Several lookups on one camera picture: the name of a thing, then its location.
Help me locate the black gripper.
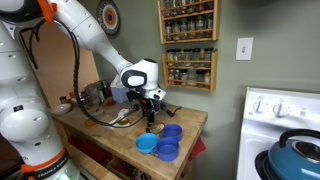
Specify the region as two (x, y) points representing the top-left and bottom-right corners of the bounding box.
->
(125, 87), (162, 126)

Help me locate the jar with red lid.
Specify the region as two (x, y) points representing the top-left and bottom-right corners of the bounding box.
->
(68, 91), (78, 103)

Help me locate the light blue plastic bowl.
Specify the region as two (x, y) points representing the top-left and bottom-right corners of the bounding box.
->
(134, 132), (159, 155)

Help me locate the gold metal lid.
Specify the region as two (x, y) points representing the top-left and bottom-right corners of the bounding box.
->
(117, 117), (132, 127)

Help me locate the wooden butcher block table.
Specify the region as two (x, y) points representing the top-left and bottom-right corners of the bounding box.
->
(49, 99), (208, 180)

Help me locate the dark blue plastic cup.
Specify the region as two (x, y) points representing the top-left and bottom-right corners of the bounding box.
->
(151, 136), (180, 163)

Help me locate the clear plastic container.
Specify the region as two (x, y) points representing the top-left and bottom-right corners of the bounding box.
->
(87, 105), (106, 118)

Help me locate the red cloth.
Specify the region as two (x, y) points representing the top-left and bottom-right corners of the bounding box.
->
(189, 136), (207, 161)

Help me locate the white ceramic bowl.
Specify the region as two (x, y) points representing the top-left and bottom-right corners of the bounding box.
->
(49, 103), (73, 117)

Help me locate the white electric stove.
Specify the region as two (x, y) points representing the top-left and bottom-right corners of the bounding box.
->
(235, 87), (320, 180)

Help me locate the black cable with plug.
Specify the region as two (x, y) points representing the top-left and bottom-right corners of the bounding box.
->
(159, 102), (183, 118)

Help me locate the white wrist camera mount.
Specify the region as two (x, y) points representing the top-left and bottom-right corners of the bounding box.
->
(146, 88), (167, 102)

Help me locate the wooden wall spice rack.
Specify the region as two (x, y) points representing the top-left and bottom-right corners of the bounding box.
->
(157, 0), (221, 45)
(161, 48), (218, 94)

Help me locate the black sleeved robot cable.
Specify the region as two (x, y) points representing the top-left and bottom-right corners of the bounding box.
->
(19, 18), (148, 129)

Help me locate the patterned decorative wall plate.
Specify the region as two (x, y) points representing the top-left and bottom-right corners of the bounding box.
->
(96, 0), (121, 37)

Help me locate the white light switch plate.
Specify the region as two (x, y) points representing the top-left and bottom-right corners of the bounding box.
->
(235, 36), (254, 62)

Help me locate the teal kettle with black handle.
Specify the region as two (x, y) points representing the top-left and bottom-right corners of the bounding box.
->
(267, 129), (320, 180)

